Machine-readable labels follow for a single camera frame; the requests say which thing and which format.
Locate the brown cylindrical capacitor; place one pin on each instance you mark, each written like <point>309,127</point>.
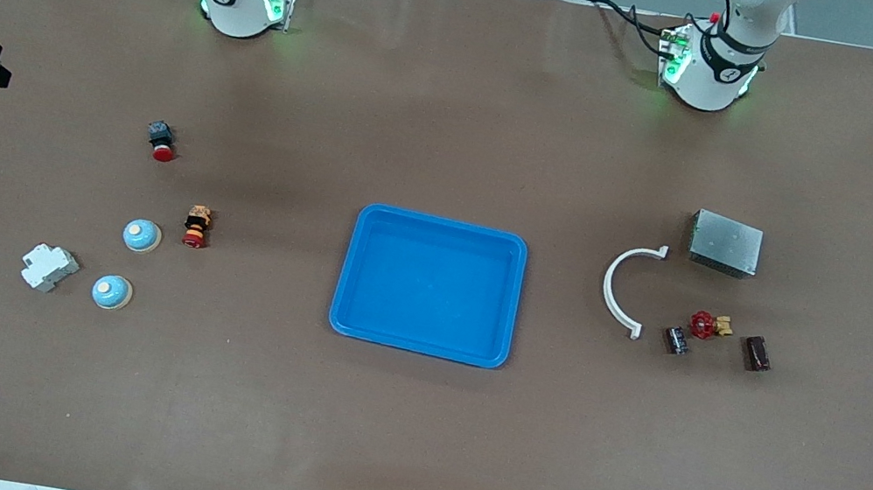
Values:
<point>756,354</point>

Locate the light blue desk bell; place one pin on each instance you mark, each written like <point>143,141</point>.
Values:
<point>112,292</point>
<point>142,236</point>

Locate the dark printed cylindrical capacitor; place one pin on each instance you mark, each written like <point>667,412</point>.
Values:
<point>678,340</point>

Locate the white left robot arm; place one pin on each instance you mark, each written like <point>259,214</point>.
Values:
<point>710,69</point>

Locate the red button with black base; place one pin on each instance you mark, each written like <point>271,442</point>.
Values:
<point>160,139</point>

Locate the grey metal box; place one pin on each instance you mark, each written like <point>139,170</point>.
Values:
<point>725,243</point>

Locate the red button with orange base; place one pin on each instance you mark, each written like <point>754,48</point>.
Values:
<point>196,227</point>

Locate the blue plastic tray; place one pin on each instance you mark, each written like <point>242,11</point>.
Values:
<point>426,305</point>

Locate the white curved plastic bracket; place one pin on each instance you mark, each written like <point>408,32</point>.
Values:
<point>608,284</point>

